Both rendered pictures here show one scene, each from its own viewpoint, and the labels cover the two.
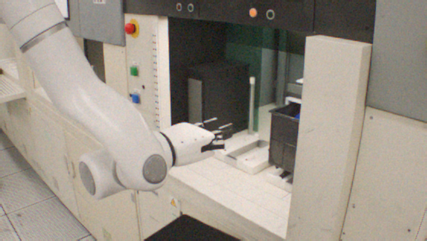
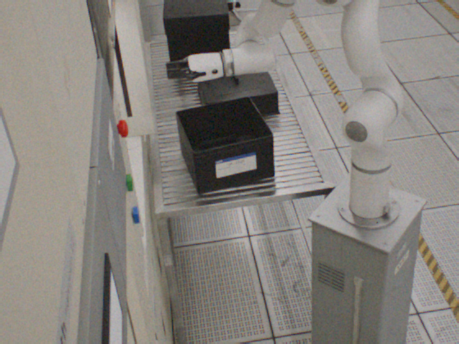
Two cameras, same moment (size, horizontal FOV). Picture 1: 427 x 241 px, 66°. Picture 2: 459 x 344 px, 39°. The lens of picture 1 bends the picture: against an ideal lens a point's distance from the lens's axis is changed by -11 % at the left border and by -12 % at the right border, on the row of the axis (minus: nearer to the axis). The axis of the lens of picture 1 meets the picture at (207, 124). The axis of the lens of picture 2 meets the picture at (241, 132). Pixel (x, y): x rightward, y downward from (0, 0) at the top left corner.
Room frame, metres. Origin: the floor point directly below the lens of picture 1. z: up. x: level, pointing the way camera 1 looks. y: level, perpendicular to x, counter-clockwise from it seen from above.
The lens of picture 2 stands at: (2.03, 1.18, 2.11)
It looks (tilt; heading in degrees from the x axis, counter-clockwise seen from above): 34 degrees down; 217
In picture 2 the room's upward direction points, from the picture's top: 4 degrees counter-clockwise
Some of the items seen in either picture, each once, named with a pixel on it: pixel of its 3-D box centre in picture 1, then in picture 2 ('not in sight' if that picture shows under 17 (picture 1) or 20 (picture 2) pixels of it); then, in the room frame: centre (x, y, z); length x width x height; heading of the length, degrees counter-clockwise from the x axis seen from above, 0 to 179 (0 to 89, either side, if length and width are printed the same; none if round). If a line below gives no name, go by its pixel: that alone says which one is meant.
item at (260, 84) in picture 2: not in sight; (236, 88); (0.23, -0.17, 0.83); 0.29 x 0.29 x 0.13; 46
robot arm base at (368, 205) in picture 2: not in sight; (369, 186); (0.57, 0.57, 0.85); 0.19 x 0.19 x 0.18
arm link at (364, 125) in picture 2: not in sight; (368, 133); (0.60, 0.57, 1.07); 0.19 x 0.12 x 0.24; 1
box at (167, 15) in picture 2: not in sight; (197, 29); (-0.04, -0.57, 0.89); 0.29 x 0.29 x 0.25; 39
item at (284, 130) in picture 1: (315, 130); not in sight; (1.05, -0.34, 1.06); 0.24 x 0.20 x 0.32; 44
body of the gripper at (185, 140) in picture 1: (180, 143); (207, 65); (0.67, 0.06, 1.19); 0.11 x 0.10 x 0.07; 134
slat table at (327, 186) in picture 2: not in sight; (227, 173); (0.26, -0.23, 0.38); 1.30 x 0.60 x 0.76; 43
